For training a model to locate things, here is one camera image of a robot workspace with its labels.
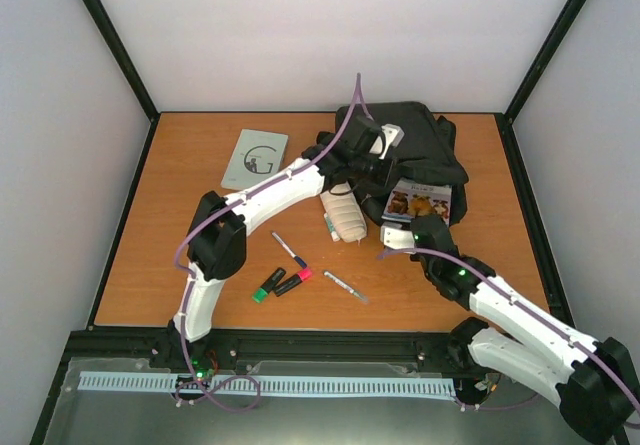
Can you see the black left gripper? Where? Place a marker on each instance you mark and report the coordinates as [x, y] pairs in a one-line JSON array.
[[384, 176]]

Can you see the purple dog picture book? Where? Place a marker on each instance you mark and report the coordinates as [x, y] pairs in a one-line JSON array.
[[409, 200]]

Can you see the black student bag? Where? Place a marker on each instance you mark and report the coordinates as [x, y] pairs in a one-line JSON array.
[[425, 155]]

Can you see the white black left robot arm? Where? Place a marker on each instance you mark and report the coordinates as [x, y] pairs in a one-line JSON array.
[[215, 247]]

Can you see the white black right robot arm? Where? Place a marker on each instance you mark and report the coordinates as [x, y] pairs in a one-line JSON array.
[[592, 383]]

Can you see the beige ribbed pencil case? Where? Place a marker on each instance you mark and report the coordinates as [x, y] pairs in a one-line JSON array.
[[344, 211]]

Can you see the green white glue stick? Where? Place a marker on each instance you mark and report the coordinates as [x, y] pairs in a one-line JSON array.
[[334, 235]]

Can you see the silver pen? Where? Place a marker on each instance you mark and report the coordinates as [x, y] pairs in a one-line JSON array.
[[345, 286]]

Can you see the grey Great Gatsby book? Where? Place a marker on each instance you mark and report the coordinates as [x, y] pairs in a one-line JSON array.
[[257, 156]]

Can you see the blue capped white marker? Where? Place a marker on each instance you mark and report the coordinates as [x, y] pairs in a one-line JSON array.
[[289, 250]]

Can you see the pink black highlighter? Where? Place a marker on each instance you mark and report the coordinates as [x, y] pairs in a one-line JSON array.
[[292, 282]]

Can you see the green black highlighter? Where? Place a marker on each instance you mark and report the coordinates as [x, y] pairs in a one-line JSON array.
[[268, 285]]

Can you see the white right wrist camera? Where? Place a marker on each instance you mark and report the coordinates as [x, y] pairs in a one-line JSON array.
[[394, 237]]

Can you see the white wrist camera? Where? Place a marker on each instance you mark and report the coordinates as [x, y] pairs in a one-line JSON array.
[[393, 135], [394, 237]]

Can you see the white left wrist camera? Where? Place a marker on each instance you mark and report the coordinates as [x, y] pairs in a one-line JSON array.
[[393, 135]]

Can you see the black aluminium frame rail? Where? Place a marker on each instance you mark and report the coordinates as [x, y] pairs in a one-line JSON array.
[[234, 350]]

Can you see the light blue cable duct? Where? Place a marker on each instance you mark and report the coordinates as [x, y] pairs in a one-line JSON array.
[[271, 386]]

